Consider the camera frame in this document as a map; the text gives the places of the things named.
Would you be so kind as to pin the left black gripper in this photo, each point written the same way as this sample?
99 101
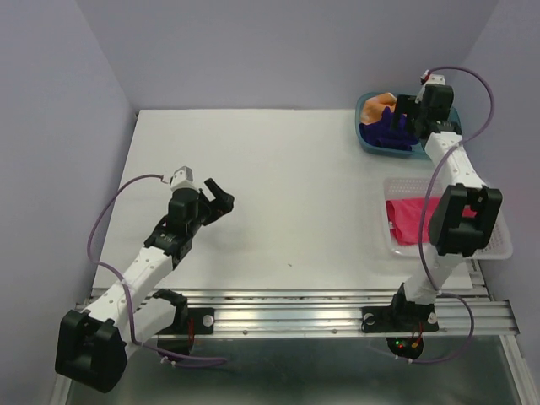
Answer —
221 206

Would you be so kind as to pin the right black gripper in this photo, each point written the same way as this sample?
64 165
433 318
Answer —
405 104

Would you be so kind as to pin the purple towel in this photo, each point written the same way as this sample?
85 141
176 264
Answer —
381 133

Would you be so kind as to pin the pink towel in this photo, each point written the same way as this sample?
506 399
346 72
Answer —
405 214

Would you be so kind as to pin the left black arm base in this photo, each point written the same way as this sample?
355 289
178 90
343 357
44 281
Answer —
188 322

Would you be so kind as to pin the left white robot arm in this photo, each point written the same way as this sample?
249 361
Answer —
95 344

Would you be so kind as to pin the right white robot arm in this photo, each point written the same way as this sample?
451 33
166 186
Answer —
452 238

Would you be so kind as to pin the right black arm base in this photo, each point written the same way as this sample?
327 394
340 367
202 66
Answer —
404 329

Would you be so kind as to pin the orange towel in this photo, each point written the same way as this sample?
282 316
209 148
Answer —
373 108

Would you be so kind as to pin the blue plastic tub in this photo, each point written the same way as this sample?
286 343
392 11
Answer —
417 151

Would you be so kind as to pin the white perforated basket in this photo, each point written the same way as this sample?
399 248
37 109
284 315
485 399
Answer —
498 248

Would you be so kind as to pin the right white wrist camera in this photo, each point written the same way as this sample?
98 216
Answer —
428 78

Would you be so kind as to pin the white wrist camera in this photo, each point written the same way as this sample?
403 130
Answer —
181 178
428 78

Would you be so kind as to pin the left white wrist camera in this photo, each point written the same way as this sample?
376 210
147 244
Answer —
181 178

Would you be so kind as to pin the aluminium mounting rail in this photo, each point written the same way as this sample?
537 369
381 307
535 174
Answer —
337 313

